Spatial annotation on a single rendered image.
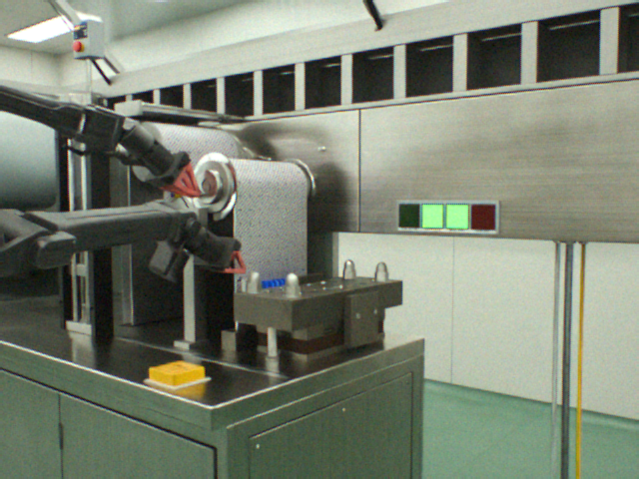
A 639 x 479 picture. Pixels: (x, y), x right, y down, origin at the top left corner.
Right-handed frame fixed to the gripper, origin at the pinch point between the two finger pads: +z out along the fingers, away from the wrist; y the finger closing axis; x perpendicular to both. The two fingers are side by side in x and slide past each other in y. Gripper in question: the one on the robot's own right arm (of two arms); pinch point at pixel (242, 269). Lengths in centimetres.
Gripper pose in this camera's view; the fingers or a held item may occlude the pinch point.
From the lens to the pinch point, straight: 137.9
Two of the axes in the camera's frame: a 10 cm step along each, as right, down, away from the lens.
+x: 3.1, -8.9, 3.2
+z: 5.4, 4.4, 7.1
